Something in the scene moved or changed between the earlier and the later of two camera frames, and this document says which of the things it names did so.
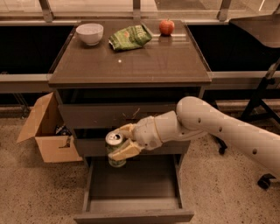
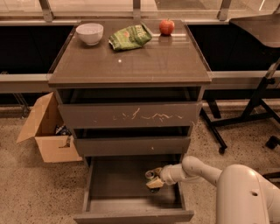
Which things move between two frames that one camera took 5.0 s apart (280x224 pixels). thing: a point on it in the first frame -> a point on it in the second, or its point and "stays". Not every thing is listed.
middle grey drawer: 92,143 stays
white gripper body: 147,131 -> 168,175
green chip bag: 135,36 stays
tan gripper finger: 129,149 -> 156,183
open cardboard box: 47,123 stays
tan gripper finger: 127,130 -> 158,170
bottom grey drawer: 148,190 stays
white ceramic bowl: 91,33 stays
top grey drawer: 115,108 stays
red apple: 166,27 stays
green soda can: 113,143 -> 150,176
